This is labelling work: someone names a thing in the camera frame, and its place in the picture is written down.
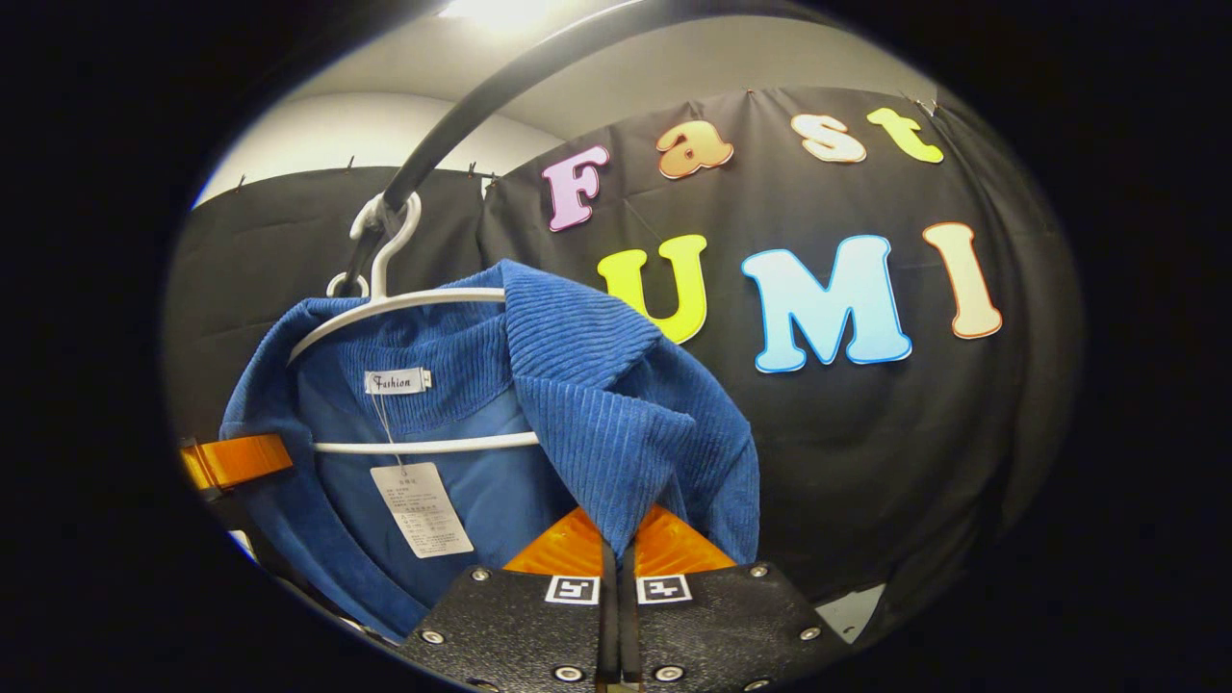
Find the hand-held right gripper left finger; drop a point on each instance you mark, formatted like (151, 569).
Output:
(520, 626)

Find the black metal clothes rack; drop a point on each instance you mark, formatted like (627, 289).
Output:
(481, 101)

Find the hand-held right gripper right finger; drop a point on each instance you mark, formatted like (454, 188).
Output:
(722, 626)

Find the white plastic clothes hanger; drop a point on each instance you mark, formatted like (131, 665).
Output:
(404, 298)
(334, 284)

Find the black backdrop cloth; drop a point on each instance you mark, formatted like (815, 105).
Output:
(866, 462)

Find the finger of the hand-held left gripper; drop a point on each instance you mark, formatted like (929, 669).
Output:
(241, 460)

